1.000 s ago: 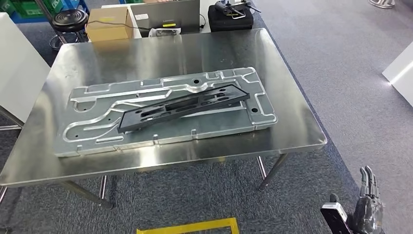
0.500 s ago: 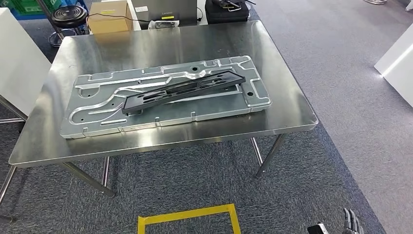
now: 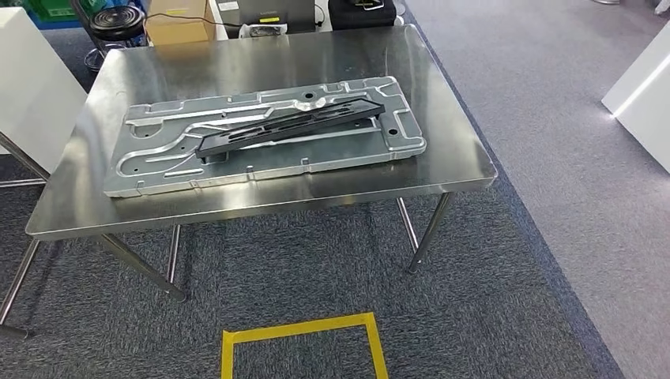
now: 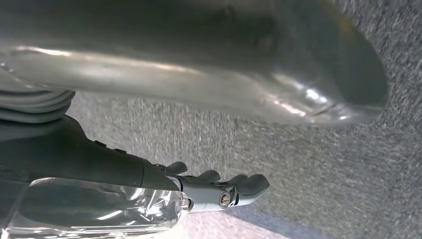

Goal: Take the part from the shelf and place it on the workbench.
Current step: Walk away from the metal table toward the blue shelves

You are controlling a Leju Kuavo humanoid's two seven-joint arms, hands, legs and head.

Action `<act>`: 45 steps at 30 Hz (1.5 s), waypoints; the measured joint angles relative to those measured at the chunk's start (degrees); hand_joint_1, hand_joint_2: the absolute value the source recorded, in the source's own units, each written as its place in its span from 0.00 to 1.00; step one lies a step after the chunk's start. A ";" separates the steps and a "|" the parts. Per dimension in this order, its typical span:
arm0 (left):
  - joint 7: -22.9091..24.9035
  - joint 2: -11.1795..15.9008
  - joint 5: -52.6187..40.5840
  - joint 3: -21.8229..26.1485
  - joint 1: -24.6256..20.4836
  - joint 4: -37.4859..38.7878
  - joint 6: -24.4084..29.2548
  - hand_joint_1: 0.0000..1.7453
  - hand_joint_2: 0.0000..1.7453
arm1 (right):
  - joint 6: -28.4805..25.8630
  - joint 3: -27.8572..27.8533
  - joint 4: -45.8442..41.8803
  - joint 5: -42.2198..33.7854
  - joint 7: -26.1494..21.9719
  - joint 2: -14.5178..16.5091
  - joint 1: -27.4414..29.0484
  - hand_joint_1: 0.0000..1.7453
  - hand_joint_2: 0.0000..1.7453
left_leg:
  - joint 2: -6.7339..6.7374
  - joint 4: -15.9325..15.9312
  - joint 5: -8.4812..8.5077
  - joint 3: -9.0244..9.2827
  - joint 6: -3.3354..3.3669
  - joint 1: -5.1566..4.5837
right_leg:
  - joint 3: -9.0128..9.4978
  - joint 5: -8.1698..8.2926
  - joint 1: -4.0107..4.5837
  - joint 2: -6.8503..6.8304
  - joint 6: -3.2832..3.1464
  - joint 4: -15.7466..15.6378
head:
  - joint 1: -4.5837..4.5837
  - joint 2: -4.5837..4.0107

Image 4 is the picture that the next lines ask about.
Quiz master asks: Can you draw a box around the stainless steel workbench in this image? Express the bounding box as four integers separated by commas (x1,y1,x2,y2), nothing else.
0,0,389,126

